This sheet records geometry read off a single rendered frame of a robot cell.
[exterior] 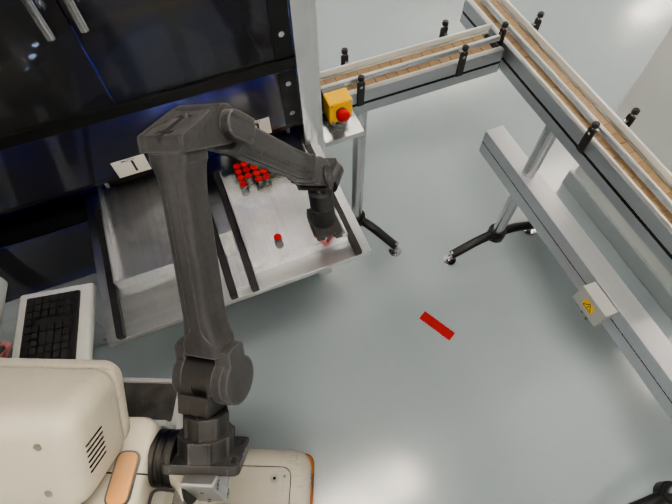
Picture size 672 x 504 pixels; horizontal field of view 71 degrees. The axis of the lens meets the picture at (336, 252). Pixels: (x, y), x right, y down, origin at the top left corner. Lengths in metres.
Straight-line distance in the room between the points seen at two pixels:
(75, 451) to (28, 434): 0.06
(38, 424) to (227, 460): 0.27
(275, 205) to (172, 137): 0.74
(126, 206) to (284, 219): 0.46
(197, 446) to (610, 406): 1.81
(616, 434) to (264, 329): 1.48
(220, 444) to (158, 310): 0.57
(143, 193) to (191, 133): 0.84
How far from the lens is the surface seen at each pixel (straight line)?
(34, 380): 0.77
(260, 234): 1.30
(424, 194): 2.48
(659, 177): 1.58
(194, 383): 0.77
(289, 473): 1.71
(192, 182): 0.66
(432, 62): 1.69
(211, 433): 0.78
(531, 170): 1.90
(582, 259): 1.81
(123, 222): 1.44
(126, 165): 1.36
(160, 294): 1.29
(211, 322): 0.72
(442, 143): 2.71
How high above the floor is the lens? 1.98
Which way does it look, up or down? 61 degrees down
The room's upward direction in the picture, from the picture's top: 2 degrees counter-clockwise
